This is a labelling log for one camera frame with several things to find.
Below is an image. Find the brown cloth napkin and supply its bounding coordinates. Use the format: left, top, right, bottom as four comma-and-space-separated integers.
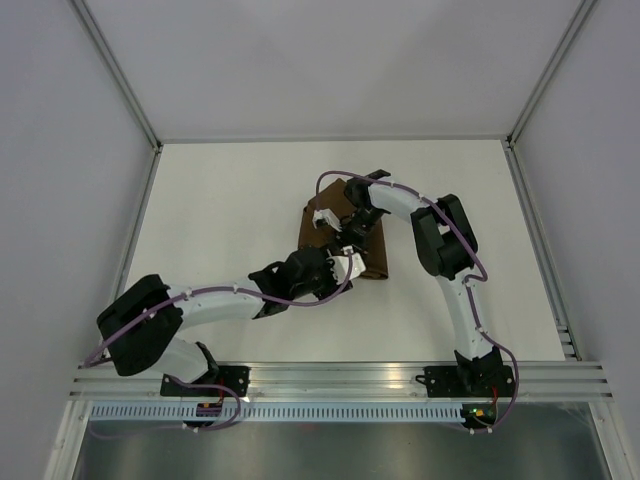
298, 179, 389, 280

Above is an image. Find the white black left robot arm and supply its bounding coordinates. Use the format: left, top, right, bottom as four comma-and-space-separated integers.
97, 247, 366, 396

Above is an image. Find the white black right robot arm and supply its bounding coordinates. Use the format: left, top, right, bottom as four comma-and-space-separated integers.
343, 170, 494, 395

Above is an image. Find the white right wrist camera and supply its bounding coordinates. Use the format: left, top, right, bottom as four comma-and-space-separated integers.
312, 209, 342, 232

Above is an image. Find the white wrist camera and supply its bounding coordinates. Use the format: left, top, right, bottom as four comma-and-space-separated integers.
329, 246, 367, 284
312, 209, 342, 232

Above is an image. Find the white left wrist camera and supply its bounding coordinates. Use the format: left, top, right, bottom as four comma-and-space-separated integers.
329, 246, 367, 284

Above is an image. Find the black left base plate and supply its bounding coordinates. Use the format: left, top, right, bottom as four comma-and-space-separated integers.
160, 365, 250, 398

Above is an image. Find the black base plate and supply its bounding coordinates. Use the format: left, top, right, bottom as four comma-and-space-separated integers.
414, 365, 516, 399
160, 365, 250, 398

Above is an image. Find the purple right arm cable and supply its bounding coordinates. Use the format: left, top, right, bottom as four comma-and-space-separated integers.
314, 170, 524, 436

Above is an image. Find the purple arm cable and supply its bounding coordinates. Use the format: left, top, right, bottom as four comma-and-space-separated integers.
82, 252, 366, 441
314, 170, 524, 436

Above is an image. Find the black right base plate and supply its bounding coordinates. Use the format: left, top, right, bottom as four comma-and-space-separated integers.
414, 365, 516, 399

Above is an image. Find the right aluminium frame post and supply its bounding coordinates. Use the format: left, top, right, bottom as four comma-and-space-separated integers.
507, 0, 601, 144

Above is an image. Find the aluminium frame post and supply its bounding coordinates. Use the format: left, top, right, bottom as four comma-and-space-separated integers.
507, 0, 601, 144
69, 0, 162, 152

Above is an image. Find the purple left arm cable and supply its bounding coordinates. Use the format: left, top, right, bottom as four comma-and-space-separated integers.
82, 252, 366, 441

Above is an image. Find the aluminium frame rail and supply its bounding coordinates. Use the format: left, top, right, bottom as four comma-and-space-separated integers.
68, 361, 613, 402

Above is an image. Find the white slotted cable duct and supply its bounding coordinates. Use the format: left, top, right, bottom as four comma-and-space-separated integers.
90, 400, 463, 423

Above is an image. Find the left aluminium frame post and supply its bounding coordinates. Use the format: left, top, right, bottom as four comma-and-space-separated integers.
69, 0, 162, 152

